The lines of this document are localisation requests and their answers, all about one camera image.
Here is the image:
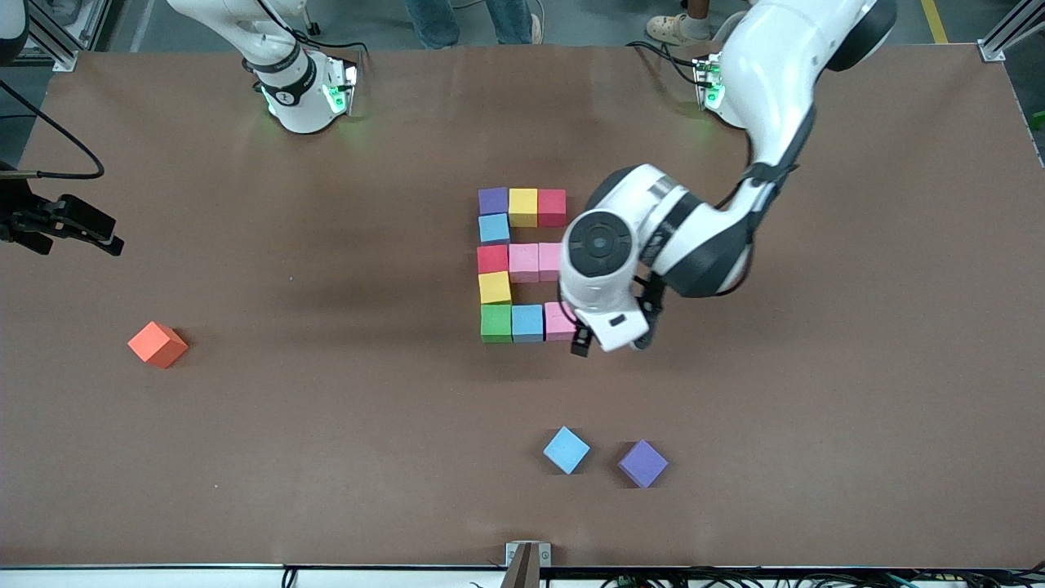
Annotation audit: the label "brown table cover mat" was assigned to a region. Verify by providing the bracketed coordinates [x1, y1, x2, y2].
[0, 42, 1045, 570]

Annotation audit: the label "orange foam block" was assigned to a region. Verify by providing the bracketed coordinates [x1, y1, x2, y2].
[127, 321, 189, 369]

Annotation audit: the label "green foam block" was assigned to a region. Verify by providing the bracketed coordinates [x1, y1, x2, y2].
[479, 303, 515, 345]

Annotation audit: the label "black base cable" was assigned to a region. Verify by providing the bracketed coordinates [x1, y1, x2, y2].
[627, 41, 703, 87]
[269, 0, 372, 60]

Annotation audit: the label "black right base cable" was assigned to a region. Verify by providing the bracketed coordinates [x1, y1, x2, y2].
[269, 0, 372, 60]

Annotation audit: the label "person's blue jeans legs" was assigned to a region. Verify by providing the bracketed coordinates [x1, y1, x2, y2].
[404, 0, 543, 48]

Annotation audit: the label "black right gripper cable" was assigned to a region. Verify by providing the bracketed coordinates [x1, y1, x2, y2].
[0, 80, 106, 180]

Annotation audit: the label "person's sandalled foot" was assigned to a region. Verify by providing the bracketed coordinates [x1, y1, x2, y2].
[646, 0, 713, 47]

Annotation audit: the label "metal camera post bracket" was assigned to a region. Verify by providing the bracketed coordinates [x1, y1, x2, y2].
[502, 541, 552, 588]

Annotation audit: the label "aluminium frame post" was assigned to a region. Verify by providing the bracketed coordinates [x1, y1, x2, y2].
[20, 0, 81, 73]
[980, 0, 1045, 63]

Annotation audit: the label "black left base cable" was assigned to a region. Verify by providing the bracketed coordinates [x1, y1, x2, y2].
[627, 41, 703, 87]

